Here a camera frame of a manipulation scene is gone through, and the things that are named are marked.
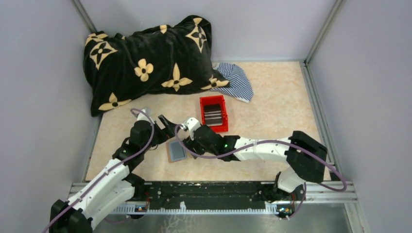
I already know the white cable duct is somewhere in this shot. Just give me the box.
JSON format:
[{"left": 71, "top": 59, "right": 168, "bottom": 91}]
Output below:
[{"left": 110, "top": 202, "right": 279, "bottom": 216}]

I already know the blue white striped cloth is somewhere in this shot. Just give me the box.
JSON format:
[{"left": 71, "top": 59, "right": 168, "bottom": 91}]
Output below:
[{"left": 210, "top": 63, "right": 254, "bottom": 103}]

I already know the red plastic bin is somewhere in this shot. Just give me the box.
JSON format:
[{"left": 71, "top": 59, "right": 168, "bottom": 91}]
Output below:
[{"left": 199, "top": 95, "right": 229, "bottom": 133}]

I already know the black floral plush blanket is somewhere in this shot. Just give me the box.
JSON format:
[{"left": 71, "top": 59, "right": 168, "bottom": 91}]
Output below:
[{"left": 83, "top": 15, "right": 231, "bottom": 117}]

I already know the grey card in bin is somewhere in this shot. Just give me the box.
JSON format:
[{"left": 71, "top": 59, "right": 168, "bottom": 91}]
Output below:
[{"left": 203, "top": 104, "right": 223, "bottom": 126}]

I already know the aluminium frame rail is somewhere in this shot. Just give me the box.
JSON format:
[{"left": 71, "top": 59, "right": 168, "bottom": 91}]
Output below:
[{"left": 67, "top": 181, "right": 358, "bottom": 204}]

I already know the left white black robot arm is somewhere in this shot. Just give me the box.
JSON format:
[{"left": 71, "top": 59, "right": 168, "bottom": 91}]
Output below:
[{"left": 44, "top": 108, "right": 176, "bottom": 233}]

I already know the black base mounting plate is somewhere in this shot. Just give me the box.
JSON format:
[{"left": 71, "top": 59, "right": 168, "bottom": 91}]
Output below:
[{"left": 131, "top": 181, "right": 303, "bottom": 210}]

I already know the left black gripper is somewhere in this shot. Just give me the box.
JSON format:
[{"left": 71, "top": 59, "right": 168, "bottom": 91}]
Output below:
[{"left": 141, "top": 115, "right": 181, "bottom": 152}]

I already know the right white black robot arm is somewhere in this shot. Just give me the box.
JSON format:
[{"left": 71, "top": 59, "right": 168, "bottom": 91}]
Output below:
[{"left": 175, "top": 117, "right": 327, "bottom": 200}]

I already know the pink leather card holder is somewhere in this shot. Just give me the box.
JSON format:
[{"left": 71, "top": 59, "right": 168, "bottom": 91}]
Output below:
[{"left": 166, "top": 140, "right": 193, "bottom": 163}]

